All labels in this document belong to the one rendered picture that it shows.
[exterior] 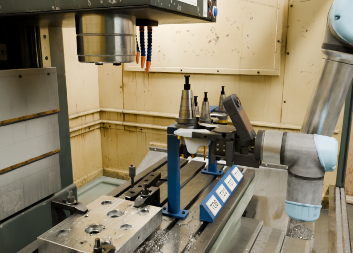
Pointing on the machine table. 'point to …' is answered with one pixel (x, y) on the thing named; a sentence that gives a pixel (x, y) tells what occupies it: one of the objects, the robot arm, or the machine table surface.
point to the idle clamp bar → (152, 181)
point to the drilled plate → (151, 221)
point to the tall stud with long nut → (132, 174)
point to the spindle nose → (105, 38)
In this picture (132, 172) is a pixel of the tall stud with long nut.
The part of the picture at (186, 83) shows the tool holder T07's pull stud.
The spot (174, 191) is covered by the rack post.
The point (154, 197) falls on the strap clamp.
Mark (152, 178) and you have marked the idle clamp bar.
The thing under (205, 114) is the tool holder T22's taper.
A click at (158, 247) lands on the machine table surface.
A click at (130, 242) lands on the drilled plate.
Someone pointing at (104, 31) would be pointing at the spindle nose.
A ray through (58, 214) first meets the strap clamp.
